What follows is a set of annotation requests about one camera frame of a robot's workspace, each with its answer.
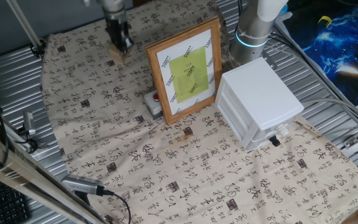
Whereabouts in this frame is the black camera cable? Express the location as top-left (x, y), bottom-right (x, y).
top-left (103, 189), bottom-right (132, 224)

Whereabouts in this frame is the grey box with red button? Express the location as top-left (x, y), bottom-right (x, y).
top-left (144, 90), bottom-right (164, 120)

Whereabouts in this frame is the small black plug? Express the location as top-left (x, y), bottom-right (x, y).
top-left (268, 134), bottom-right (282, 147)

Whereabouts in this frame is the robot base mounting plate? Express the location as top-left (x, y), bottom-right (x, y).
top-left (261, 49), bottom-right (278, 71)

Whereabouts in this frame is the beige calligraphy print tablecloth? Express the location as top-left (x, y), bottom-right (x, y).
top-left (40, 0), bottom-right (358, 224)

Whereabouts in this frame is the small silver camera on mount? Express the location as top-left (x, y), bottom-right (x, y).
top-left (17, 110), bottom-right (48, 153)

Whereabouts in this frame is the white plastic drawer cabinet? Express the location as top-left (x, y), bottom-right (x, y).
top-left (214, 57), bottom-right (305, 152)

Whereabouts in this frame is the black clamp on pole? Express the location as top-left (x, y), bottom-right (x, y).
top-left (30, 39), bottom-right (47, 59)

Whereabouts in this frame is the black keyboard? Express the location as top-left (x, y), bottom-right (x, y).
top-left (0, 175), bottom-right (31, 224)

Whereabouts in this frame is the blue space print mat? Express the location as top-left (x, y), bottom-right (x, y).
top-left (283, 1), bottom-right (358, 106)

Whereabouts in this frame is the thin metal pole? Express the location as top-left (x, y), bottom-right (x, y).
top-left (6, 0), bottom-right (43, 50)

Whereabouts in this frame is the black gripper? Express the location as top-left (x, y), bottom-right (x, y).
top-left (105, 17), bottom-right (135, 58)

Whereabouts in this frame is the aluminium frame bar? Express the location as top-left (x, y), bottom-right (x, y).
top-left (0, 126), bottom-right (105, 224)

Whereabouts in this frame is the silver ribbed camera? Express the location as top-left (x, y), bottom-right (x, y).
top-left (61, 174), bottom-right (106, 206)

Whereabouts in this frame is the wooden picture frame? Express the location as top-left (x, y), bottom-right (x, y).
top-left (145, 16), bottom-right (223, 126)

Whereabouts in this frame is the white cable gland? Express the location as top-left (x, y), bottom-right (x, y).
top-left (275, 122), bottom-right (290, 138)

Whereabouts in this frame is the light wooden cube block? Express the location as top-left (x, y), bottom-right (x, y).
top-left (108, 43), bottom-right (131, 63)

